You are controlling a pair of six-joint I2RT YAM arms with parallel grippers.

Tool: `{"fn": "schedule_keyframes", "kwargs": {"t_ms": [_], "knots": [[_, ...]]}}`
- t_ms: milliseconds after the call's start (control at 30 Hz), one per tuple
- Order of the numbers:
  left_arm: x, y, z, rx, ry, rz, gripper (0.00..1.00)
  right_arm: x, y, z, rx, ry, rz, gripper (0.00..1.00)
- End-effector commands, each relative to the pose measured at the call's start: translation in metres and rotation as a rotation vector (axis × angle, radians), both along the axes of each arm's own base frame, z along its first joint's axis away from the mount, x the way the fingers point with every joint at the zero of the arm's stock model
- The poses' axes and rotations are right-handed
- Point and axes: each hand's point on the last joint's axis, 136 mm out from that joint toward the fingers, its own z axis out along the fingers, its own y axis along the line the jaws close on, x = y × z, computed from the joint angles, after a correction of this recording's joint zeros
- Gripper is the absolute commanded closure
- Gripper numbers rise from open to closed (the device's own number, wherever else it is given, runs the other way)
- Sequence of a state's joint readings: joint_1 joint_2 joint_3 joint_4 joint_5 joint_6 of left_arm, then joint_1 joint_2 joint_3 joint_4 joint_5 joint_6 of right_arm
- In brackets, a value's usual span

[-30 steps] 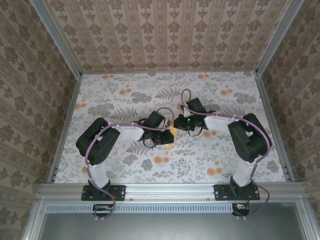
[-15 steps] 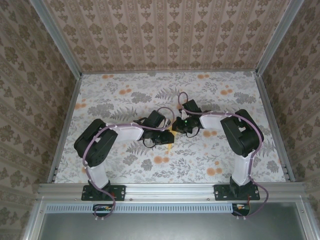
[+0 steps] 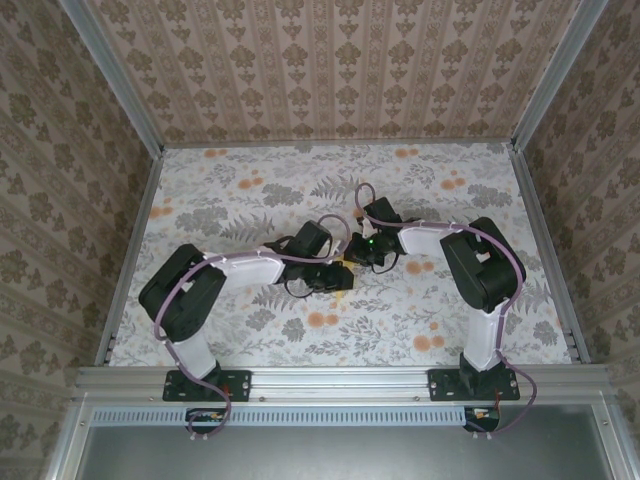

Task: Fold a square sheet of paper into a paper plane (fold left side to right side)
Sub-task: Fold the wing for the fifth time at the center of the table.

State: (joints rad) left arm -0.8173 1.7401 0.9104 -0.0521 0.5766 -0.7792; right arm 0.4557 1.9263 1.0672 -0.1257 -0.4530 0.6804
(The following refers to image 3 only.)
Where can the yellow cloth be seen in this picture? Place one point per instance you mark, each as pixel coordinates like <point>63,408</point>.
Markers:
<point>341,297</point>

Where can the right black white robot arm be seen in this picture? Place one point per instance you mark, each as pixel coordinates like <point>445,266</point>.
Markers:
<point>480,265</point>

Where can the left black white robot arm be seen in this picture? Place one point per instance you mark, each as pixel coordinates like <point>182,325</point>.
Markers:
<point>185,290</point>

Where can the grey metal sheet panel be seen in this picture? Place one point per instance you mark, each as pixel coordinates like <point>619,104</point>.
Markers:
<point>340,450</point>

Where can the floral patterned table cover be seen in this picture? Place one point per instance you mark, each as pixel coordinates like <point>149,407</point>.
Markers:
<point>250,170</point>

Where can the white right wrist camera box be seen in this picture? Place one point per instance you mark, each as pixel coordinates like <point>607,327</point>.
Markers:
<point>366,230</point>

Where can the wide aluminium frame rail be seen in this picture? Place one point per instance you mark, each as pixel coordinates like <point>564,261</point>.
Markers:
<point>340,382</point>

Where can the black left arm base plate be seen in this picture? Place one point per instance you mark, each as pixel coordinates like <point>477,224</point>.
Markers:
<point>235,385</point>

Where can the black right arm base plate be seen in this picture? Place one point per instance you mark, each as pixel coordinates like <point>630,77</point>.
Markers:
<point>442,385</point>

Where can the aluminium side rail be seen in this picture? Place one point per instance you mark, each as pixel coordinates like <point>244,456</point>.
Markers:
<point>130,255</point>
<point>550,255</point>

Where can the aluminium frame post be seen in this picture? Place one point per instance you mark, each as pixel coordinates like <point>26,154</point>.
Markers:
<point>555,75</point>
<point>115,75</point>

